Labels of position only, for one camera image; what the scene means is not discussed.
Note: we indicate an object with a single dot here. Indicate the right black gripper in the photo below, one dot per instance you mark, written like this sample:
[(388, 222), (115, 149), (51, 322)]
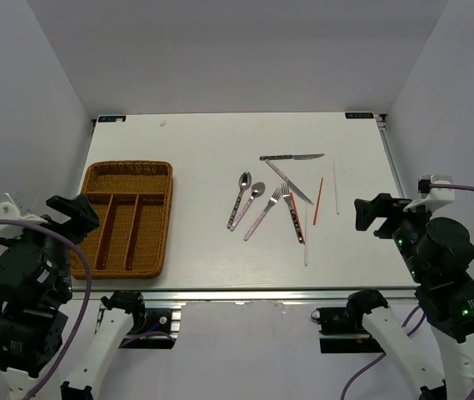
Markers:
[(383, 205)]

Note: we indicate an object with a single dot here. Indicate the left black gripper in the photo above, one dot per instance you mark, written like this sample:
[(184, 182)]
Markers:
[(82, 218)]

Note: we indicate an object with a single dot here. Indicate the white chopstick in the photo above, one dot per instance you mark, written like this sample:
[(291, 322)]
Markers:
[(336, 188), (306, 226)]

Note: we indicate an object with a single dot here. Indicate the orange chopstick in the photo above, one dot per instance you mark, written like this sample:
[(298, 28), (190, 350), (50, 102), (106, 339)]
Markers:
[(297, 212), (318, 202)]

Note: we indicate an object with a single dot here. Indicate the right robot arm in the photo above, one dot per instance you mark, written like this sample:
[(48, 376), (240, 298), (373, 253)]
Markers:
[(437, 252)]

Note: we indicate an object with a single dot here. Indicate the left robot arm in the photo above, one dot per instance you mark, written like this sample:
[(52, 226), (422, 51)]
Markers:
[(35, 281)]

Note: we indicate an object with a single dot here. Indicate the brown wicker cutlery tray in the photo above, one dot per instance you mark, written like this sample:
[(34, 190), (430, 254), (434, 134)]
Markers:
[(133, 201)]

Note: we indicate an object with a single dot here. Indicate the orange chopstick under fork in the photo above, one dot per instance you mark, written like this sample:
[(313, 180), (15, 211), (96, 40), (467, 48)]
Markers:
[(297, 212)]

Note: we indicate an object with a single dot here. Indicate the right blue table label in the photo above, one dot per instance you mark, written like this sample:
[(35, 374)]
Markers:
[(359, 115)]

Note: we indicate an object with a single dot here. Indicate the blue table label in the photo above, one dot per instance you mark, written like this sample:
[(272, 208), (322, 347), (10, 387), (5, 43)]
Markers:
[(359, 115), (112, 119)]

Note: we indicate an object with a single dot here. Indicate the left blue table label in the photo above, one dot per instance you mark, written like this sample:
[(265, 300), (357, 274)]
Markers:
[(112, 119)]

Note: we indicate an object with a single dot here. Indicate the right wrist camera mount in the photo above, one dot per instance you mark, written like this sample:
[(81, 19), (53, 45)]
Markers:
[(432, 187)]

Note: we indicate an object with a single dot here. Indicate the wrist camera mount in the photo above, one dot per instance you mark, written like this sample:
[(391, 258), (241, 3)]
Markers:
[(432, 187), (11, 209)]

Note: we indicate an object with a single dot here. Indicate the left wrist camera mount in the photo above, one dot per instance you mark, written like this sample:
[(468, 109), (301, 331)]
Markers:
[(11, 209)]

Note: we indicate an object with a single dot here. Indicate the aluminium table rail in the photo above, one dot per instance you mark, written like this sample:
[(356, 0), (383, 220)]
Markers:
[(382, 127)]

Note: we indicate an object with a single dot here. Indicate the pink handled table knife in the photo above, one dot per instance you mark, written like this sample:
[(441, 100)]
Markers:
[(289, 183)]

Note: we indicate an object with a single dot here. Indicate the dark handled fork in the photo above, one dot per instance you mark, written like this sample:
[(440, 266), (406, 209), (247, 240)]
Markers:
[(287, 197)]

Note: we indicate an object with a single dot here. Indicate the dark handled table knife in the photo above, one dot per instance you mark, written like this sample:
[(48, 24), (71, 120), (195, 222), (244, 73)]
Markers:
[(298, 157)]

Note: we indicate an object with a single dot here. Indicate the pink handled fork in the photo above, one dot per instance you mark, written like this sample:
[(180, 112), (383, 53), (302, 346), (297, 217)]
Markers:
[(273, 200)]

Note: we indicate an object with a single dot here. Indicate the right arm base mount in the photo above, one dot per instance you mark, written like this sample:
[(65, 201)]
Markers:
[(339, 335)]

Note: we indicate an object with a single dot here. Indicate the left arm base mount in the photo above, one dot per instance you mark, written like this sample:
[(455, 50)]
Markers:
[(135, 328)]

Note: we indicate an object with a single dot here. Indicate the pink handled spoon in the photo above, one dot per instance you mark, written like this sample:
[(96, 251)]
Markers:
[(258, 189)]

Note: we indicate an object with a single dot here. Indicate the dark handled spoon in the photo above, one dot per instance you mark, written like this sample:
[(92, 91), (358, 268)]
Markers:
[(245, 182)]

